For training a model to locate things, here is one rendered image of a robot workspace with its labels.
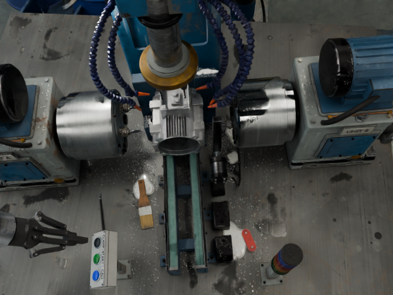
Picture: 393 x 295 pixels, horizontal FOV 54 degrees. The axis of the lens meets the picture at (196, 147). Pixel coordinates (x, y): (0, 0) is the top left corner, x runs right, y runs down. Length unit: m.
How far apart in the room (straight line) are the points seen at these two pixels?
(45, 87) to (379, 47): 1.09
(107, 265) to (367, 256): 0.94
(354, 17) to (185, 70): 2.27
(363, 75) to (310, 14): 2.01
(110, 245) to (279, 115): 0.69
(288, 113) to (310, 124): 0.09
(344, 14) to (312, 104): 1.99
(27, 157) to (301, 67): 1.00
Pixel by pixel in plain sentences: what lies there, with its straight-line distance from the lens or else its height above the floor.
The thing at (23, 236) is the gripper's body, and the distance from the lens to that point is 1.14.
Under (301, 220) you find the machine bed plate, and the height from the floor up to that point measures 0.80.
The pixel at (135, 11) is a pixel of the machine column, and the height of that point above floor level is 1.58.
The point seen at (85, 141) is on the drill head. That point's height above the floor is 1.11.
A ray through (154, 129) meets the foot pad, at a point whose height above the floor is 1.08.
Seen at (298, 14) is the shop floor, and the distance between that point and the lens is 3.22.
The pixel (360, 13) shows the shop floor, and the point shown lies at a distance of 3.34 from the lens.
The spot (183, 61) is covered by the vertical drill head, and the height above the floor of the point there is 1.36.
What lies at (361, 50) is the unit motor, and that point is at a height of 1.36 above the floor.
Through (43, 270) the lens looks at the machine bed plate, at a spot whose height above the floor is 0.80.
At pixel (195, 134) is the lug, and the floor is 1.09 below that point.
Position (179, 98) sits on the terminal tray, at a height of 1.13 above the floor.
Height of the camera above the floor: 2.29
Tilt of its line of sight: 65 degrees down
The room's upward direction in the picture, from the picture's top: 6 degrees counter-clockwise
